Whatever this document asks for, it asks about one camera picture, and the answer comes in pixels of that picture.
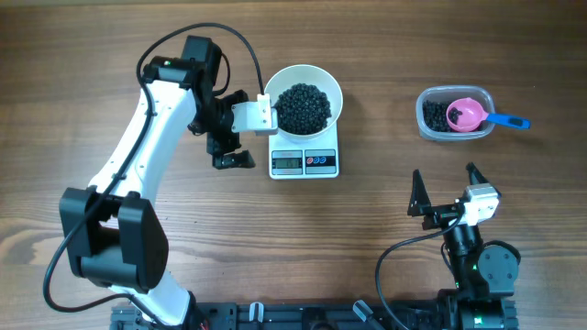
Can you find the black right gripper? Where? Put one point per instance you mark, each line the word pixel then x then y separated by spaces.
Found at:
pixel 420 204

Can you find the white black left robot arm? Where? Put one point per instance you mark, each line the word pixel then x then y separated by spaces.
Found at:
pixel 112 235

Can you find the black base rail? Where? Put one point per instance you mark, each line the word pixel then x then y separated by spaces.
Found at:
pixel 424 314

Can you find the white bowl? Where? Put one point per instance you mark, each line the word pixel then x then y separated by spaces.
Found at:
pixel 309 75

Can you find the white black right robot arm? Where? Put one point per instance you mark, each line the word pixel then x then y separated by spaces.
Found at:
pixel 484 272

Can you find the white digital kitchen scale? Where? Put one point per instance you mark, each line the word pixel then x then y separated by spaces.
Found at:
pixel 300 158

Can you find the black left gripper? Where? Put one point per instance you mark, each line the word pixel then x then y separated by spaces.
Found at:
pixel 230 143

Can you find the black beans in bowl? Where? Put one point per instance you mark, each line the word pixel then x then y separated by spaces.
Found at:
pixel 302 110

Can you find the pink scoop blue handle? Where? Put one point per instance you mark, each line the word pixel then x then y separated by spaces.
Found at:
pixel 465 115

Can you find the clear container of black beans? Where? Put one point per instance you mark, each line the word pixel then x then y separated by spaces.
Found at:
pixel 432 104

